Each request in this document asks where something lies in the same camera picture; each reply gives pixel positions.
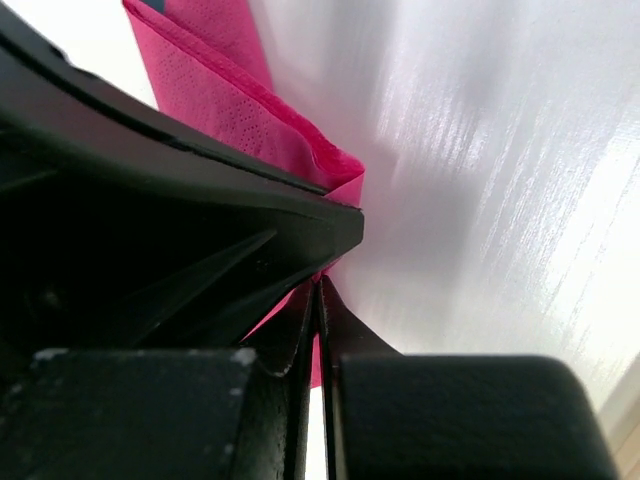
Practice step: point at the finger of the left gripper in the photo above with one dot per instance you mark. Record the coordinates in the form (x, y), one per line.
(108, 208)

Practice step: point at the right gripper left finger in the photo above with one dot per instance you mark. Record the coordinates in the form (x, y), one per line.
(166, 414)

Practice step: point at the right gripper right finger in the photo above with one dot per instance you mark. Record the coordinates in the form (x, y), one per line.
(395, 416)

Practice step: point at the beige wooden utensil tray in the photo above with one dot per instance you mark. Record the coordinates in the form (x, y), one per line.
(619, 417)

